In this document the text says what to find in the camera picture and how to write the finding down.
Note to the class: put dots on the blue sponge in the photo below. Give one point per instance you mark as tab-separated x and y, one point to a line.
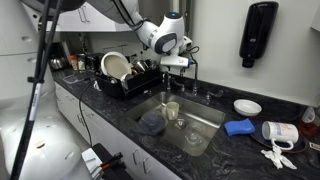
238	127

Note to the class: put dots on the steel kettle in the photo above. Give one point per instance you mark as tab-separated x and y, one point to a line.
57	63

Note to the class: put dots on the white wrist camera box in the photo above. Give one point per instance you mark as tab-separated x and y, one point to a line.
173	61

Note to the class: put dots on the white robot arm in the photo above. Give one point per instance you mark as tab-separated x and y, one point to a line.
156	36

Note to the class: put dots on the black tripod with orange clamps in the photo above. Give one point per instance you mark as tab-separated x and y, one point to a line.
113	158

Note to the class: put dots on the clear spice jar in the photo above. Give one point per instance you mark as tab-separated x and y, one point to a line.
81	64

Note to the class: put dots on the clear plastic lid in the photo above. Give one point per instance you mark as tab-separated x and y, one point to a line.
71	79

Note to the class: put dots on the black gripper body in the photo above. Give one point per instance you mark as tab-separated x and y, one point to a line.
181	51

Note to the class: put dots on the steel bowl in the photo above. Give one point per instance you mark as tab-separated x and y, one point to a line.
141	66

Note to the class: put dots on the dark round plate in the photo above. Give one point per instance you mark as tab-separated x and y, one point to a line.
256	138

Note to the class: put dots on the white rounded appliance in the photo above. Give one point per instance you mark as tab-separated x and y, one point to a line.
20	133

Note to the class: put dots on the stainless steel sink basin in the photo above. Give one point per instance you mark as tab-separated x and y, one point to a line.
200	113

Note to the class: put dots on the black dish rack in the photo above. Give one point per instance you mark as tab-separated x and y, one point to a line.
140	85

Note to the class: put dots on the chrome faucet spout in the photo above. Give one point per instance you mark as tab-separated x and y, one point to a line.
195	80

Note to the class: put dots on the large white plate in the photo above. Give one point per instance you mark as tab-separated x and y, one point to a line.
116	66

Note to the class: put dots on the white printed mug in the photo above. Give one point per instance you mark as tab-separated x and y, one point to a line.
280	131

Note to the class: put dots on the white ceramic bowl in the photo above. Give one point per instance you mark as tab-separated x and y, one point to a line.
247	107

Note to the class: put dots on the spice jar red lid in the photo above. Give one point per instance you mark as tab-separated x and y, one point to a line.
73	64

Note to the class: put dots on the steel sink drain strainer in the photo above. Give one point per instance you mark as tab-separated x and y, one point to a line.
180	124

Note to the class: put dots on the white lower cabinets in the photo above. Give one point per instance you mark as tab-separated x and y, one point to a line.
110	133

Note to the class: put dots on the tall black camera stand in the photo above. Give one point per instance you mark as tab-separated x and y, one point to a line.
40	60

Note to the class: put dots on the white upper cabinet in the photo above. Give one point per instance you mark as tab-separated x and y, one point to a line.
73	23

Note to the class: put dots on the clear drinking glass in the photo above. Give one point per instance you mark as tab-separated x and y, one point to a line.
194	135

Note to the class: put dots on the small white plastic bottle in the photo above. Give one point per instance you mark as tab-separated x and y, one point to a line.
308	115

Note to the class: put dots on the small chrome curved tap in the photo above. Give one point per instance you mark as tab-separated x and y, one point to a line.
167	83

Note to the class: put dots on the cream ceramic mug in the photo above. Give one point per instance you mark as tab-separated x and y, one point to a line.
171	110

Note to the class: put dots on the crumpled white tissue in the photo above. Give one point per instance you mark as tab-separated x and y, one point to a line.
276	158

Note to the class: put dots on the black wall soap dispenser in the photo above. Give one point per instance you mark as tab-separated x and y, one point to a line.
258	30

